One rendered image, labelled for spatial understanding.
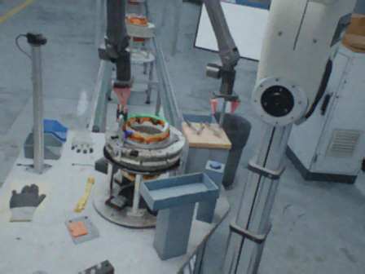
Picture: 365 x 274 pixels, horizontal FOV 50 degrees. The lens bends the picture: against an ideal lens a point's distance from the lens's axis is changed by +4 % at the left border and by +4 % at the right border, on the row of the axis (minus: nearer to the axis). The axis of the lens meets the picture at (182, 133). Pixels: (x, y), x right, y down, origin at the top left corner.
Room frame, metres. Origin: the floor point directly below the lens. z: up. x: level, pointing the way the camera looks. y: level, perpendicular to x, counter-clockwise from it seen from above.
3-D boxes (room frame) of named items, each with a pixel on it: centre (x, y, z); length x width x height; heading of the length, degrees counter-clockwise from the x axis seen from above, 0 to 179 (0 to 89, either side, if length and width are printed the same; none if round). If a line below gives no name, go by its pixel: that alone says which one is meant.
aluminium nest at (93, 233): (1.15, 0.31, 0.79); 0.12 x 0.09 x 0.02; 36
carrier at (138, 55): (3.64, 0.57, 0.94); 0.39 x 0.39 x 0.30
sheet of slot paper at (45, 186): (1.27, 0.58, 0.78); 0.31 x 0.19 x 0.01; 11
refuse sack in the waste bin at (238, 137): (2.96, -0.37, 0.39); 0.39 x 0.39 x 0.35
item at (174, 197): (1.11, -0.02, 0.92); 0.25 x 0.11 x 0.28; 121
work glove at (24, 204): (1.26, 0.57, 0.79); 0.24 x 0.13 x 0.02; 11
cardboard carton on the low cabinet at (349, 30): (3.92, -1.35, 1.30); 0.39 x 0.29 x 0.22; 20
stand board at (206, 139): (1.57, -0.10, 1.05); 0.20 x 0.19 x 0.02; 13
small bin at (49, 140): (1.65, 0.66, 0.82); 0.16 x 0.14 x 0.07; 101
